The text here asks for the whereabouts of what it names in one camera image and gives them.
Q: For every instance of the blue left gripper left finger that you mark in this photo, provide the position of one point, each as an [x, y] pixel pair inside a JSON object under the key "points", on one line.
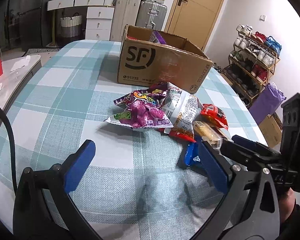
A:
{"points": [[76, 164]]}

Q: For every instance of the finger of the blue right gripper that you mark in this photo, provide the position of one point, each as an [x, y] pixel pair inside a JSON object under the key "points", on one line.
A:
{"points": [[240, 154], [254, 146]]}

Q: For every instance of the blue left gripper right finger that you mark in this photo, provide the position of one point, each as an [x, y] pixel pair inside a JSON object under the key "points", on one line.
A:
{"points": [[215, 165]]}

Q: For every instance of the clear cracker pack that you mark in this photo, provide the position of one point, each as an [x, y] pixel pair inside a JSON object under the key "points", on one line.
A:
{"points": [[208, 134]]}

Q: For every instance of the purple grape candy bag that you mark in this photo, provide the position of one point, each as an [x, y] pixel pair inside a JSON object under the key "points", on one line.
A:
{"points": [[142, 109]]}

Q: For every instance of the purple white snack bag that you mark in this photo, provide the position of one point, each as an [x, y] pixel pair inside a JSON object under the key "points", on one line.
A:
{"points": [[156, 38]]}

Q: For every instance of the person's right hand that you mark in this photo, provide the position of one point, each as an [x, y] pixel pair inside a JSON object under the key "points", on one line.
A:
{"points": [[286, 205]]}

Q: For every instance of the blue snack packet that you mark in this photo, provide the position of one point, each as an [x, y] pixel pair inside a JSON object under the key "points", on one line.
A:
{"points": [[191, 158]]}

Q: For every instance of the small red snack packet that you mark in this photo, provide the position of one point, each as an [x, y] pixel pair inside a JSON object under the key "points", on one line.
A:
{"points": [[214, 115]]}

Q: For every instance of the printed cardboard box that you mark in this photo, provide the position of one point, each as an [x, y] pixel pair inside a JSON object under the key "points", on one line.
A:
{"points": [[271, 131]]}

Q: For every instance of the purple plastic bag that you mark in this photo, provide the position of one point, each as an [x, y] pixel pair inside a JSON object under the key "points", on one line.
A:
{"points": [[267, 102]]}

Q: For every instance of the red black snack packet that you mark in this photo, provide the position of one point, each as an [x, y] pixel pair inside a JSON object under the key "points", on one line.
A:
{"points": [[179, 133]]}

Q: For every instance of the white barcode snack bag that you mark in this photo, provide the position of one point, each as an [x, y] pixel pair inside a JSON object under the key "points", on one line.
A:
{"points": [[180, 106]]}

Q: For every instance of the checkered teal tablecloth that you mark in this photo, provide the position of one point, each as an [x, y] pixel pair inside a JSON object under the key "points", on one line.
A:
{"points": [[135, 187]]}

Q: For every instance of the gold shoe rack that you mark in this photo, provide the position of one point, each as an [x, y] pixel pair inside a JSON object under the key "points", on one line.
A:
{"points": [[252, 62]]}

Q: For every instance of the white side table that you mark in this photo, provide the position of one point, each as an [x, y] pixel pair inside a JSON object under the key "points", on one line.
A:
{"points": [[16, 74]]}

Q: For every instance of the brown SF cardboard box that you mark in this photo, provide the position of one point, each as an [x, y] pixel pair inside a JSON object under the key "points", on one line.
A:
{"points": [[145, 63]]}

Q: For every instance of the wooden door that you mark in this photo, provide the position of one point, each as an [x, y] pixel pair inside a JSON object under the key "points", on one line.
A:
{"points": [[193, 19]]}

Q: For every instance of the woven laundry basket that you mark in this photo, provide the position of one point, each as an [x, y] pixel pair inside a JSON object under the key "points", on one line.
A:
{"points": [[71, 26]]}

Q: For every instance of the silver aluminium suitcase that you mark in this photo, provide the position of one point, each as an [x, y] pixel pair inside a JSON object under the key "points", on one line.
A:
{"points": [[151, 15]]}

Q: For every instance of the black refrigerator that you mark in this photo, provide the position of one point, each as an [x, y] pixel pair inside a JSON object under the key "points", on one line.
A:
{"points": [[35, 24]]}

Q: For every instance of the white drawer desk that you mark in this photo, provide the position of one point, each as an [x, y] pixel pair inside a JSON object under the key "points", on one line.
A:
{"points": [[99, 16]]}

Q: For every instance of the beige suitcase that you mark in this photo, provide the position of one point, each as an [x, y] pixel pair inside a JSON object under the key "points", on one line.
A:
{"points": [[125, 13]]}

